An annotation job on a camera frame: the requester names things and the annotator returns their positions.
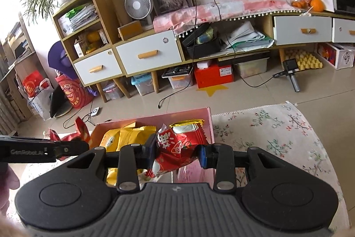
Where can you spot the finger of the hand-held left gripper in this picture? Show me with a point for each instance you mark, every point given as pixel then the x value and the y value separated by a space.
pixel 73 148

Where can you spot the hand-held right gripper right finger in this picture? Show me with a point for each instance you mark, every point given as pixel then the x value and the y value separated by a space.
pixel 202 156

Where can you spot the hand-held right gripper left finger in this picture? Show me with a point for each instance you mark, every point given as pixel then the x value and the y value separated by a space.
pixel 152 151

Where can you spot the red snack packet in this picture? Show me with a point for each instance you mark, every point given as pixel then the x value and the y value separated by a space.
pixel 177 151
pixel 81 130

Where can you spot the yellow packet small white logo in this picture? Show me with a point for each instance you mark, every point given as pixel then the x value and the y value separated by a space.
pixel 124 139

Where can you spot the pink cardboard box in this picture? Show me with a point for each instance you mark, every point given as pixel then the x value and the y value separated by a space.
pixel 138 119

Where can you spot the person's left hand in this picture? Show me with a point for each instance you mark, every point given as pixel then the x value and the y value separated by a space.
pixel 8 181

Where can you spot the white charger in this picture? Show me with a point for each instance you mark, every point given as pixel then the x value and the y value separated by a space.
pixel 95 112

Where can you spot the white shopping bag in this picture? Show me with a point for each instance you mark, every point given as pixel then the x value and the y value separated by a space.
pixel 38 106

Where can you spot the black flat panel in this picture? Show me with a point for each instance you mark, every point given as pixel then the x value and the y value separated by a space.
pixel 59 103

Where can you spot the red yellow gift bag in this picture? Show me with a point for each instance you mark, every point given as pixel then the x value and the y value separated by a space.
pixel 73 92

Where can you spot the red shopping bag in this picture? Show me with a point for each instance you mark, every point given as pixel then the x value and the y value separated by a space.
pixel 33 84

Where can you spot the clear bin blue lid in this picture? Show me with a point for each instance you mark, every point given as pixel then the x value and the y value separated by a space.
pixel 142 84

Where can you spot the clear plastic bin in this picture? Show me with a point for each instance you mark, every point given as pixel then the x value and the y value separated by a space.
pixel 251 67
pixel 113 91

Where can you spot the wooden drawer cabinet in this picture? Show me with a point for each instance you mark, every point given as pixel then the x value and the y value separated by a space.
pixel 155 78

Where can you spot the floral tablecloth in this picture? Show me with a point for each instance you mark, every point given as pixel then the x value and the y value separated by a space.
pixel 277 137

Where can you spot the clear bin with electronics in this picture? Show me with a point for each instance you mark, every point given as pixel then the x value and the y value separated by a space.
pixel 177 77

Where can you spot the wooden bookshelf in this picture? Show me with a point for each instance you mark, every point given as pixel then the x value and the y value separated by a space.
pixel 16 70

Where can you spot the purple round object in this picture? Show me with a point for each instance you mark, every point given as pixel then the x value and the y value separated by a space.
pixel 56 59

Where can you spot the small white box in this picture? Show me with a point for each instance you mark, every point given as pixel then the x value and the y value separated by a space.
pixel 204 64

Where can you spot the white product box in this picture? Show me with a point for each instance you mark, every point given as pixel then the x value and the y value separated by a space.
pixel 80 48

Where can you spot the black storage bag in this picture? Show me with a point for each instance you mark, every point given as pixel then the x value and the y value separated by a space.
pixel 205 49

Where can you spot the yellow orange fruit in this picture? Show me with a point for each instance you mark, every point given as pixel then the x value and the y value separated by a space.
pixel 93 38

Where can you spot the small printed carton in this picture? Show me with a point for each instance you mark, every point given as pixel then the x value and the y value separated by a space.
pixel 103 37

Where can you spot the green blue pouch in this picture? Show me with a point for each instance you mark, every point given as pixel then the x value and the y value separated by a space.
pixel 206 37

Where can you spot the small wooden box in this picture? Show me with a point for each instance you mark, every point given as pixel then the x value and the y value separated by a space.
pixel 130 30

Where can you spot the black handheld device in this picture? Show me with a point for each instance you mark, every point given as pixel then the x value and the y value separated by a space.
pixel 290 66

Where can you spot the loose stack of papers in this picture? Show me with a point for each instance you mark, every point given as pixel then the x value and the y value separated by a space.
pixel 246 37

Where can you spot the stack of magazines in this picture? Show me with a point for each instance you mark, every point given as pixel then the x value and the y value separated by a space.
pixel 80 17

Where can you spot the tall wooden shelf cabinet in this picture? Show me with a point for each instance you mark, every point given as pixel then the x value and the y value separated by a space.
pixel 104 12

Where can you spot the yellow egg tray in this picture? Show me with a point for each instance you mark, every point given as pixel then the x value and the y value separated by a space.
pixel 305 60

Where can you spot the brown paper bag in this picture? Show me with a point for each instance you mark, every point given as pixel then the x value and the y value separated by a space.
pixel 119 10

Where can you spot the long wooden console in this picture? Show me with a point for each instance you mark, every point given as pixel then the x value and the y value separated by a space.
pixel 266 23

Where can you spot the pink floral cloth runner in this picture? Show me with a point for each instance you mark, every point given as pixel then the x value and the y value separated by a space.
pixel 249 8

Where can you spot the white red patterned box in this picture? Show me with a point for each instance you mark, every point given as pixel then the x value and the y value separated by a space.
pixel 337 56

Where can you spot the jar of small oranges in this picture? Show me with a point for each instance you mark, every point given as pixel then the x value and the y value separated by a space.
pixel 299 1

